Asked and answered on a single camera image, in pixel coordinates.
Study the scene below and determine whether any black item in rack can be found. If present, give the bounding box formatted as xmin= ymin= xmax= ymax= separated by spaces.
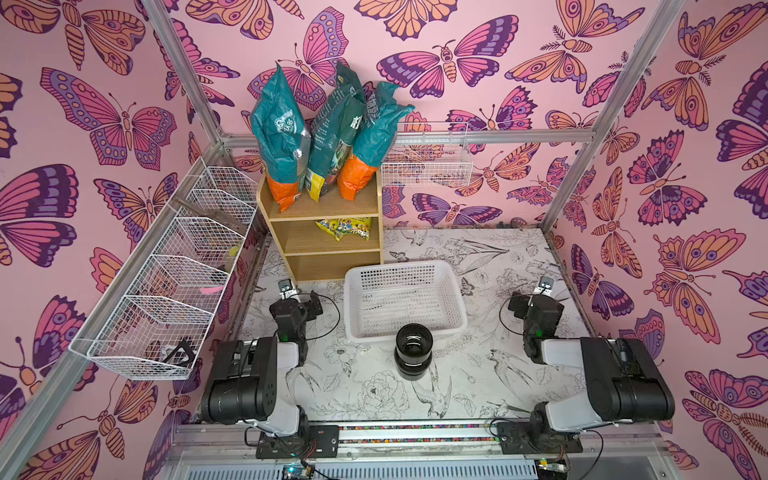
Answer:
xmin=162 ymin=337 xmax=196 ymax=368

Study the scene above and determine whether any pink item in rack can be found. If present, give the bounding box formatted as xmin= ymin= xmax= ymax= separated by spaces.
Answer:
xmin=200 ymin=285 xmax=226 ymax=295

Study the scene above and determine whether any small white wire basket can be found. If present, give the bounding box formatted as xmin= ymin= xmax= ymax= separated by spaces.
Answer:
xmin=379 ymin=120 xmax=474 ymax=189

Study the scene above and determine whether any wooden shelf unit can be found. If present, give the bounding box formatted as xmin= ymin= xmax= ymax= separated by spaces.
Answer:
xmin=258 ymin=177 xmax=383 ymax=282

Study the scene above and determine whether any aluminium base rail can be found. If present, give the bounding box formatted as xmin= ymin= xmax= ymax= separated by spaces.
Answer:
xmin=172 ymin=419 xmax=669 ymax=460

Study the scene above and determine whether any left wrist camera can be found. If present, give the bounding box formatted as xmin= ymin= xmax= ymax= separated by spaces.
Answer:
xmin=278 ymin=278 xmax=300 ymax=299

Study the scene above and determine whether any dark green yellow fertilizer bag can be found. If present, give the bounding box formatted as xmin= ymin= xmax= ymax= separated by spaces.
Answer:
xmin=305 ymin=63 xmax=366 ymax=201

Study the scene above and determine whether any white plastic basket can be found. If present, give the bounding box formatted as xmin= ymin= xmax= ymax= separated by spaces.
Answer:
xmin=342 ymin=260 xmax=468 ymax=343

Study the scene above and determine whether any teal orange fertilizer bag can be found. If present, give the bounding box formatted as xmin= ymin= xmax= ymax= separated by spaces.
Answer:
xmin=250 ymin=64 xmax=311 ymax=213
xmin=337 ymin=81 xmax=414 ymax=201

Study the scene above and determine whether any black camera lens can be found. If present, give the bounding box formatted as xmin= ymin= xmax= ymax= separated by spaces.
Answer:
xmin=394 ymin=323 xmax=434 ymax=381

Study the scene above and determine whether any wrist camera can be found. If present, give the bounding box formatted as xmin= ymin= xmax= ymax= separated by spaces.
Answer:
xmin=534 ymin=276 xmax=554 ymax=297
xmin=278 ymin=278 xmax=300 ymax=299

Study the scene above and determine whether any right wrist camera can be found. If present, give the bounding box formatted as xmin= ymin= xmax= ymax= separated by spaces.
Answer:
xmin=534 ymin=276 xmax=554 ymax=297

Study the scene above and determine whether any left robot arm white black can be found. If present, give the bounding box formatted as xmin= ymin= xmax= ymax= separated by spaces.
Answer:
xmin=199 ymin=291 xmax=323 ymax=440

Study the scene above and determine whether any long white wire basket rack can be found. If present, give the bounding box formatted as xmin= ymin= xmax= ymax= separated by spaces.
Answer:
xmin=69 ymin=161 xmax=258 ymax=380

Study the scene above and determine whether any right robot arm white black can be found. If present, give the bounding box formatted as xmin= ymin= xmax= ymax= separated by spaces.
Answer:
xmin=510 ymin=293 xmax=675 ymax=436

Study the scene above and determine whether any yellow snack bag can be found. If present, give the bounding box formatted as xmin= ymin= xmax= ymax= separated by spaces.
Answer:
xmin=315 ymin=217 xmax=372 ymax=241

